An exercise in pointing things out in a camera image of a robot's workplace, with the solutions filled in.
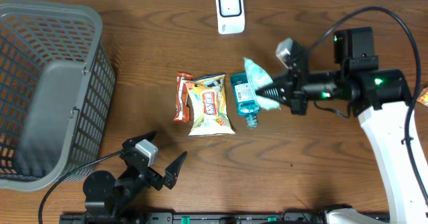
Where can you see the white barcode scanner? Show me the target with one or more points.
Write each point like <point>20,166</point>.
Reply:
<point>230,16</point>

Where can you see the teal mouthwash bottle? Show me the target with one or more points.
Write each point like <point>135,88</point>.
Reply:
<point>245,99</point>

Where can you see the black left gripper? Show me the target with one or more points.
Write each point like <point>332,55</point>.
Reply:
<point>157,182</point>

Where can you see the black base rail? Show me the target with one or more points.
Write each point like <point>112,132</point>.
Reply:
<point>169,218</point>

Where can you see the light green wipes packet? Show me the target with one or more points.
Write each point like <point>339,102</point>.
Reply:
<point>258,78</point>

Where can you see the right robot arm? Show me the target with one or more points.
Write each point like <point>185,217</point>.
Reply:
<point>380,99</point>

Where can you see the yellow snack bag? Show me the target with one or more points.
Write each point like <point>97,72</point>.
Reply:
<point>209,104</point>

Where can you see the grey plastic mesh basket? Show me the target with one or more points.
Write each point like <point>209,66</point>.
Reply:
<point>57,84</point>

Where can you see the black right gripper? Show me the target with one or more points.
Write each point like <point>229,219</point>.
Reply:
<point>294,91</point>

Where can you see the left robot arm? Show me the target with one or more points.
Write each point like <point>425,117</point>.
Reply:
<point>108,199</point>

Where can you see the orange tissue pack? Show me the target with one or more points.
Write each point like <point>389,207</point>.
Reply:
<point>423,97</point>

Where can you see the red brown snack bar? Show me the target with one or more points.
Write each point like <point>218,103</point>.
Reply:
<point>182,109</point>

